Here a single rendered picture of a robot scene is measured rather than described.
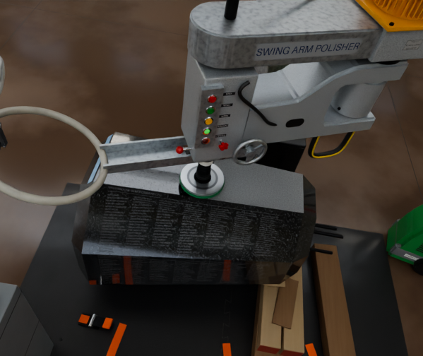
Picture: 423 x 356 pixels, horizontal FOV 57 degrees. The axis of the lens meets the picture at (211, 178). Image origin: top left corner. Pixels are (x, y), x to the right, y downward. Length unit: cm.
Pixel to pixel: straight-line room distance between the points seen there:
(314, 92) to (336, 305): 150
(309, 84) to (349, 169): 204
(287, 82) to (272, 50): 31
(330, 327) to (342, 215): 97
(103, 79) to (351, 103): 268
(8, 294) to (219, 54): 122
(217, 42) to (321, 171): 232
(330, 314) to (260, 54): 176
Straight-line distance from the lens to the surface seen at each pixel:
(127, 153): 168
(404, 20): 160
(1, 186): 143
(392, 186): 362
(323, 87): 158
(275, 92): 158
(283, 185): 201
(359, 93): 176
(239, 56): 130
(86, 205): 197
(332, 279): 272
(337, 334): 259
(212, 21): 131
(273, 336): 232
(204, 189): 182
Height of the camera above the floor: 236
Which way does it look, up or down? 50 degrees down
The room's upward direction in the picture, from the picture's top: 11 degrees clockwise
